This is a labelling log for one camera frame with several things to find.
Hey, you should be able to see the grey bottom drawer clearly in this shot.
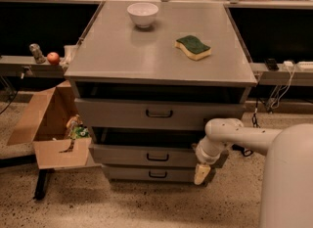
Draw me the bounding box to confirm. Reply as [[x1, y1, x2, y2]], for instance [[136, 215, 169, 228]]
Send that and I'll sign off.
[[102, 165, 195, 183]]

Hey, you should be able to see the green snack packet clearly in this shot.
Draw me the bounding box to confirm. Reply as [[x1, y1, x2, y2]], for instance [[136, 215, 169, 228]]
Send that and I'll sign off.
[[70, 126, 90, 139]]

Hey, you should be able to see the green yellow sponge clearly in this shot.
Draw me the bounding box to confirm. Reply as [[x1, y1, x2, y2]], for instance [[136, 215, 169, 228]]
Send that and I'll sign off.
[[175, 35, 211, 61]]

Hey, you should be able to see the small grey figurine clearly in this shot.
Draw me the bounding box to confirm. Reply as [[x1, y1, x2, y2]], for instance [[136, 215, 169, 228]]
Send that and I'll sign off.
[[29, 43, 46, 64]]

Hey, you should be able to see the grey drawer cabinet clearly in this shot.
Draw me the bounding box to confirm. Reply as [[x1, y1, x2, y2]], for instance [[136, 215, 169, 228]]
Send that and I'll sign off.
[[64, 0, 258, 187]]

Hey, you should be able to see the grey top drawer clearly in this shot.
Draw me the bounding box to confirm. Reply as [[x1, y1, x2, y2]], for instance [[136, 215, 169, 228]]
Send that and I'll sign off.
[[75, 98, 246, 131]]

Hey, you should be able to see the red apple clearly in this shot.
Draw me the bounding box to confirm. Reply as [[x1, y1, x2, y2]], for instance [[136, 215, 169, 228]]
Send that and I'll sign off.
[[47, 52, 61, 65]]

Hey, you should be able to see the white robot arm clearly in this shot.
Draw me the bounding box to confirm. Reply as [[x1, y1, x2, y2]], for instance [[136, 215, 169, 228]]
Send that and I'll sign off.
[[194, 118, 313, 228]]

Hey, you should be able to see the grey drawer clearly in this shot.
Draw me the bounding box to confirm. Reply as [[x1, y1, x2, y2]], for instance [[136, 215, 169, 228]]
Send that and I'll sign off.
[[102, 165, 195, 183], [75, 98, 246, 131], [89, 144, 199, 168]]

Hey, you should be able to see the black phone on shelf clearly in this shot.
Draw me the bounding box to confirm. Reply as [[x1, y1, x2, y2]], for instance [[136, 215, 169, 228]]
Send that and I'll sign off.
[[264, 59, 279, 71]]

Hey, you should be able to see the white ceramic bowl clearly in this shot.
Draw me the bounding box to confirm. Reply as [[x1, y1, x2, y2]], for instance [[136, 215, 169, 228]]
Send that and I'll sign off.
[[127, 2, 158, 28]]

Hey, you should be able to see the black floor cable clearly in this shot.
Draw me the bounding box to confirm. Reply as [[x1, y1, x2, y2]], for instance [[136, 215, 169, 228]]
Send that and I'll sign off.
[[241, 98, 262, 159]]

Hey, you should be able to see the open cardboard box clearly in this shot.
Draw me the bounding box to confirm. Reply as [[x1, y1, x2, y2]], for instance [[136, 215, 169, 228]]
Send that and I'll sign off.
[[7, 81, 97, 169]]

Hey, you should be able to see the white charger plug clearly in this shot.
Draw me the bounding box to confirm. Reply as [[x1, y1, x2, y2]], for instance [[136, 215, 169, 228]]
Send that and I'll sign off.
[[283, 61, 294, 68]]

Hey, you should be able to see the white power strip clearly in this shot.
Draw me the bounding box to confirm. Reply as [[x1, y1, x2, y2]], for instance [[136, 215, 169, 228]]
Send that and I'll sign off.
[[296, 61, 313, 71]]

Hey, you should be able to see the black power adapter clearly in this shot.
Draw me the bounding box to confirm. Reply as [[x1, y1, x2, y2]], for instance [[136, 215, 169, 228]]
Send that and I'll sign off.
[[232, 144, 246, 153]]

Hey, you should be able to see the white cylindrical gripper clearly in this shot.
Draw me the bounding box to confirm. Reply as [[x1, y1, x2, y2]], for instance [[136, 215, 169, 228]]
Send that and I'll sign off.
[[194, 137, 225, 185]]

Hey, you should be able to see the black table leg foot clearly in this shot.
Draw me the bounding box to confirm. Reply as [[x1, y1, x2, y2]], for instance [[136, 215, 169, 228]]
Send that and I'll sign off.
[[33, 169, 55, 201]]

